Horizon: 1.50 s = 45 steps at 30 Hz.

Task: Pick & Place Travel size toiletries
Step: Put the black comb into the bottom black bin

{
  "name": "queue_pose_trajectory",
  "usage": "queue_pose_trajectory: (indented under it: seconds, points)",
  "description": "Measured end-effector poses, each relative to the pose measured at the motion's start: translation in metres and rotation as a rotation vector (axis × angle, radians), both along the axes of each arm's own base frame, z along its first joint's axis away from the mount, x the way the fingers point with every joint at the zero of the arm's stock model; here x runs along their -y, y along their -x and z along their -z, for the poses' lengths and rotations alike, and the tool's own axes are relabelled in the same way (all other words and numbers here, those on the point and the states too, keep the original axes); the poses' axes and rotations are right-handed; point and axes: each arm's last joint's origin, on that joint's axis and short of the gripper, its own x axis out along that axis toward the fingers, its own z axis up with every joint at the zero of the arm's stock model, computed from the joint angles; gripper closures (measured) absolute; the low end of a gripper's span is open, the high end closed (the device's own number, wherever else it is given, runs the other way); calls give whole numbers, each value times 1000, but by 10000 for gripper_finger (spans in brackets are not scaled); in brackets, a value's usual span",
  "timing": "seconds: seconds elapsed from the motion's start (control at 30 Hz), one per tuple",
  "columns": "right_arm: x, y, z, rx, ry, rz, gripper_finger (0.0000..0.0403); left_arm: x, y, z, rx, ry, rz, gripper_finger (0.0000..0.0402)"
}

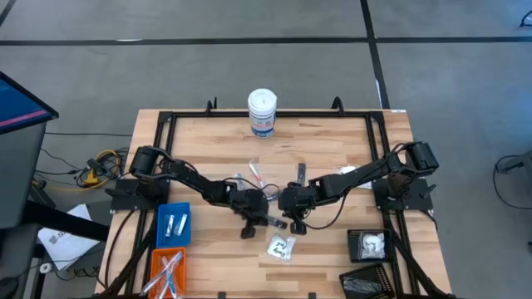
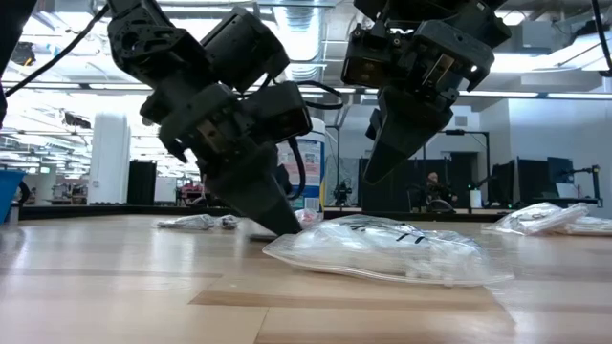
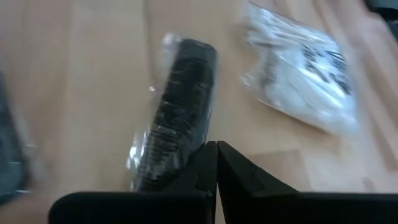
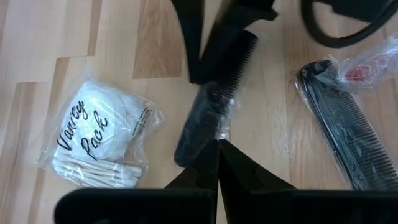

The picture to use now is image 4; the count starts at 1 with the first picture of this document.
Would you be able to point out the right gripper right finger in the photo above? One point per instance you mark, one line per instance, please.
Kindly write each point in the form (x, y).
(248, 189)

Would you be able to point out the black comb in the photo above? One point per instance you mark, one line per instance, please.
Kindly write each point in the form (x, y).
(351, 133)
(202, 124)

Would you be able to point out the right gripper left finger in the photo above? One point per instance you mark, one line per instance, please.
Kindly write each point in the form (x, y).
(199, 186)

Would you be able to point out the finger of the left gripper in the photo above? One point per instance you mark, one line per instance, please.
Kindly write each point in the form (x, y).
(192, 37)
(245, 18)

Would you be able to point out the vanity pack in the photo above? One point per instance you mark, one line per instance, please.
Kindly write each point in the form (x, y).
(96, 124)

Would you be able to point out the red toothbrush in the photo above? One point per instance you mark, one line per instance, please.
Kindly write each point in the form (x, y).
(357, 73)

